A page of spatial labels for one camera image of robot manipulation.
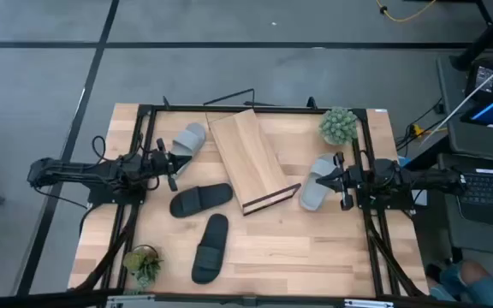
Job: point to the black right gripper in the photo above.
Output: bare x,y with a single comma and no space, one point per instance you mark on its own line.
349,177

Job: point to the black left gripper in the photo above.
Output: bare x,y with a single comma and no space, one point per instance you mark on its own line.
161,162

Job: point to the grey slide sandal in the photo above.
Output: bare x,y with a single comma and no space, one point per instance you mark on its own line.
313,194
188,139

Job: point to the black slide sandal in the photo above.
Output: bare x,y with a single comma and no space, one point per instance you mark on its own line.
210,252
199,199

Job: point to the wooden shelf with black frame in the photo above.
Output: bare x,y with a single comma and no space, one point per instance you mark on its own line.
246,158

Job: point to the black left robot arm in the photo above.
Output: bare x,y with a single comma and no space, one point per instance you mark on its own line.
79,169

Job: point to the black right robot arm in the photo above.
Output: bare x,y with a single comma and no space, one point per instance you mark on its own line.
422,177

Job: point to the round green potted plant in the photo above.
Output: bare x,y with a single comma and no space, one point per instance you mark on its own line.
337,126

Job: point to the small blue object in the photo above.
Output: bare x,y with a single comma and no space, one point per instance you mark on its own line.
405,161

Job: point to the white paper sheet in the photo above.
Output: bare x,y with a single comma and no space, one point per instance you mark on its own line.
421,199

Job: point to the yellow power plug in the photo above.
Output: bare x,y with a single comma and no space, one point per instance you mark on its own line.
418,129

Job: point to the small leafy potted plant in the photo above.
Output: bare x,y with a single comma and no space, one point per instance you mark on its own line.
144,265

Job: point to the laptop computer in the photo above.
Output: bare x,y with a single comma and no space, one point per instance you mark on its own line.
477,239

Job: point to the black laptop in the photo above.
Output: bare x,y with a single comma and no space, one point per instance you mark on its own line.
490,192

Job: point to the black power adapter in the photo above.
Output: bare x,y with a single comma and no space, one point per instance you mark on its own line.
482,77

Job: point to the person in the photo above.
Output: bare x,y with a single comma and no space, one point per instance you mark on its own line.
486,291

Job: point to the black stand leg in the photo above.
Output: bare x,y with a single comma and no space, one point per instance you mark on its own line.
484,39

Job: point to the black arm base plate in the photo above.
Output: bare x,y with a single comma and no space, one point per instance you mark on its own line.
101,197
394,203

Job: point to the black aluminium table frame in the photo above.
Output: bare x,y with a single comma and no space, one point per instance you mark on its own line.
289,109

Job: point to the silver metal bracket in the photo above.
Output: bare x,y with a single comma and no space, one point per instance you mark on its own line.
368,304
131,299

